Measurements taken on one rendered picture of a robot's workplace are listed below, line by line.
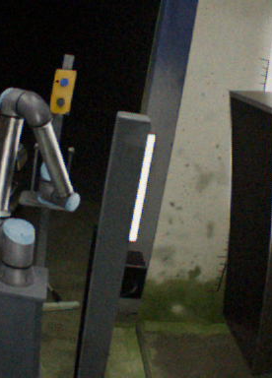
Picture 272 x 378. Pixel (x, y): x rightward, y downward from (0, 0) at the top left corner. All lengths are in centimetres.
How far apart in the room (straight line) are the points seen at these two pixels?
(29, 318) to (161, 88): 141
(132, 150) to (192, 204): 216
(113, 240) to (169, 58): 199
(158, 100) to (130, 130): 198
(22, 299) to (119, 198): 147
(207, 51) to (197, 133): 48
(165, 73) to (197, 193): 72
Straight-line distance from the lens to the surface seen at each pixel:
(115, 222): 79
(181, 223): 294
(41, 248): 317
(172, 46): 272
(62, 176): 231
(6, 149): 219
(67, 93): 284
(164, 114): 274
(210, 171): 287
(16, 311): 224
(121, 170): 77
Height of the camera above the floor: 175
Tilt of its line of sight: 16 degrees down
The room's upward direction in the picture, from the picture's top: 10 degrees clockwise
